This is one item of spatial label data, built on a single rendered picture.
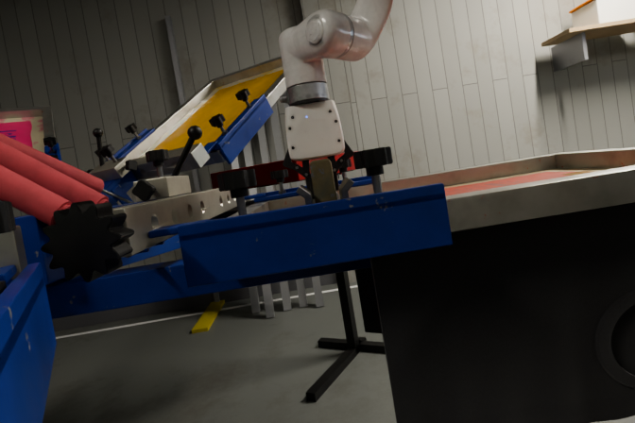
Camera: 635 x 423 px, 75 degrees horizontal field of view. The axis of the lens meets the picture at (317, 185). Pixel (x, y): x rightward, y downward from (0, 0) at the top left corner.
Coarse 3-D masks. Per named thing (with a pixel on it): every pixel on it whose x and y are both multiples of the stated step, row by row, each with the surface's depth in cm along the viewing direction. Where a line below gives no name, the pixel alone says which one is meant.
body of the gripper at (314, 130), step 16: (288, 112) 73; (304, 112) 73; (320, 112) 73; (336, 112) 73; (288, 128) 73; (304, 128) 73; (320, 128) 73; (336, 128) 73; (288, 144) 73; (304, 144) 73; (320, 144) 73; (336, 144) 73; (304, 160) 74
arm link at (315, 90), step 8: (296, 88) 72; (304, 88) 72; (312, 88) 72; (320, 88) 73; (280, 96) 75; (288, 96) 74; (296, 96) 72; (304, 96) 72; (312, 96) 72; (320, 96) 72; (328, 96) 74; (288, 104) 75
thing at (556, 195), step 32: (544, 160) 101; (576, 160) 93; (608, 160) 83; (352, 192) 102; (480, 192) 49; (512, 192) 47; (544, 192) 47; (576, 192) 47; (608, 192) 47; (480, 224) 47
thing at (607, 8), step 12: (588, 0) 338; (600, 0) 330; (612, 0) 331; (624, 0) 331; (576, 12) 354; (588, 12) 341; (600, 12) 331; (612, 12) 331; (624, 12) 331; (576, 24) 356; (588, 24) 343
